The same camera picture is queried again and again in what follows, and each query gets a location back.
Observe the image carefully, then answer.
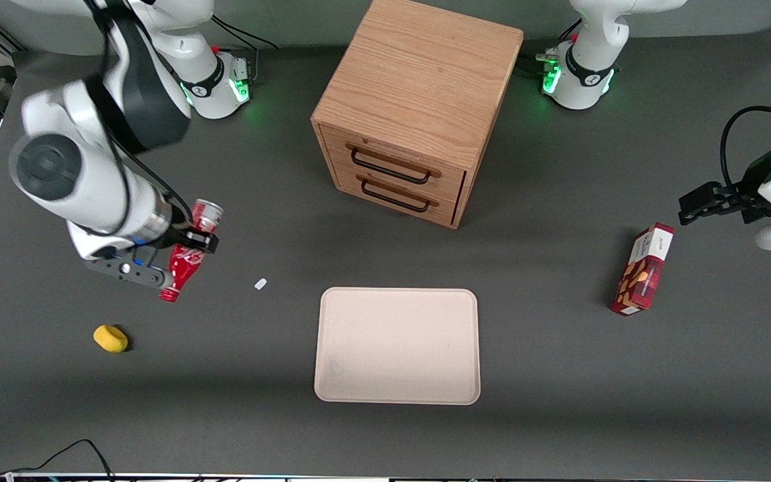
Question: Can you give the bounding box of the red snack box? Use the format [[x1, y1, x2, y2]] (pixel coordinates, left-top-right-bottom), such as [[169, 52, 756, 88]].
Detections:
[[610, 222, 675, 317]]

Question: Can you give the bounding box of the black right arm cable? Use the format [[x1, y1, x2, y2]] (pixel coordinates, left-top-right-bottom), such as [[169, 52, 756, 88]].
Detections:
[[88, 0, 193, 236]]

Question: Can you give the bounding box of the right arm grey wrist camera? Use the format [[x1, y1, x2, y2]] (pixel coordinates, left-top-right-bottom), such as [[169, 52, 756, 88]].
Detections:
[[84, 251, 167, 290]]

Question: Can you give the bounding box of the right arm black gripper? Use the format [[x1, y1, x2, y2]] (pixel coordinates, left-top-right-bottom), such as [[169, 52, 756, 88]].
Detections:
[[148, 224, 220, 255]]

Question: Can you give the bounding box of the wooden drawer cabinet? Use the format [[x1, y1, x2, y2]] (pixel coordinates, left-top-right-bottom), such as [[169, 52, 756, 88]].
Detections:
[[311, 0, 525, 230]]

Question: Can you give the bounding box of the black metal drawer handle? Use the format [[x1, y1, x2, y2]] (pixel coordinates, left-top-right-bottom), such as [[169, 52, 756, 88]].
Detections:
[[351, 147, 432, 185], [361, 175, 430, 214]]

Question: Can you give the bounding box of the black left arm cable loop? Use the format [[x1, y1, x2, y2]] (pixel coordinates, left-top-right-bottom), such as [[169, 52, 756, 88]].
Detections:
[[721, 106, 771, 196]]

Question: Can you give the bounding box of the yellow sponge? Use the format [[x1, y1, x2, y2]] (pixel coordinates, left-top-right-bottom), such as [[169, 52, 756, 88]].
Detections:
[[93, 325, 129, 353]]

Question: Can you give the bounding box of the beige rectangular tray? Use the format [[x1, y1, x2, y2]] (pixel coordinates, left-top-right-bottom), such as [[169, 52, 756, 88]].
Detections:
[[314, 287, 481, 406]]

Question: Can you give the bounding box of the black base cable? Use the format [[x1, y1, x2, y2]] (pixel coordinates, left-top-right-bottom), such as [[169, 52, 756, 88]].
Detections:
[[518, 20, 584, 76], [211, 15, 279, 52]]

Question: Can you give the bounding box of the black right base cable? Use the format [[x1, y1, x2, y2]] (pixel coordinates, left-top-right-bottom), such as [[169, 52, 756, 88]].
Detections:
[[211, 15, 279, 52]]

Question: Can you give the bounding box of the thin black floor cable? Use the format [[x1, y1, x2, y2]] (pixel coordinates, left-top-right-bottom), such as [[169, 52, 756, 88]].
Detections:
[[0, 438, 116, 482]]

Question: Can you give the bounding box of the wooden drawer front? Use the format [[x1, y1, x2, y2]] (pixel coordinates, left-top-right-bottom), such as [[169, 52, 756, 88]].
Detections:
[[321, 126, 468, 202], [333, 166, 461, 226]]

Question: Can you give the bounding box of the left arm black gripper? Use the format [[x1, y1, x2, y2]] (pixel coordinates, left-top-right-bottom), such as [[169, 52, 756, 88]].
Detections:
[[679, 146, 771, 226]]

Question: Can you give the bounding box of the black left base cable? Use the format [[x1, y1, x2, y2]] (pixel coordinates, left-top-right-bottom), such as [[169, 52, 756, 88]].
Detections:
[[518, 20, 584, 76]]

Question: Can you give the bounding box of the red coke bottle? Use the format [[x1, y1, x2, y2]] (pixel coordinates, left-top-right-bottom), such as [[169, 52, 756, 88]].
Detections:
[[159, 198, 225, 303]]

